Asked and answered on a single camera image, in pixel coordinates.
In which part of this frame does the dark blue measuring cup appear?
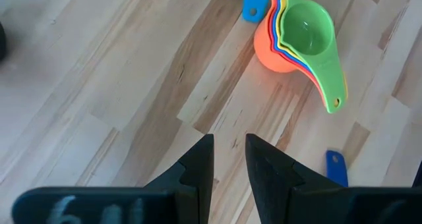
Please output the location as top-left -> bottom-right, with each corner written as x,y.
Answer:
271,0 -> 317,74

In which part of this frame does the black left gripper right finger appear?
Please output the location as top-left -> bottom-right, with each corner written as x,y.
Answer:
245,133 -> 346,224

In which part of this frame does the red measuring cup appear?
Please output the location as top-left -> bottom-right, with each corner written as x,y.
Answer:
267,0 -> 327,107

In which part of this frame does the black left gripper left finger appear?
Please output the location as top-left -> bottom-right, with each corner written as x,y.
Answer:
144,134 -> 216,224

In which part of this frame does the purple measuring cup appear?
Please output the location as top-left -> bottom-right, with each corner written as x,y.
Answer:
325,150 -> 349,188

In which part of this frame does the green measuring cup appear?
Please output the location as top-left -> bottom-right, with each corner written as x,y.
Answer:
279,0 -> 347,115

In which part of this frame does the light blue measuring cup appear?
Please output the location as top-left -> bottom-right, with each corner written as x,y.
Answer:
242,0 -> 274,23

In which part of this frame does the yellow measuring cup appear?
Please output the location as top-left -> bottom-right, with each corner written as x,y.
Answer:
275,0 -> 349,101

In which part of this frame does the orange measuring cup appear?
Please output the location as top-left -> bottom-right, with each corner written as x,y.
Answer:
253,0 -> 299,74

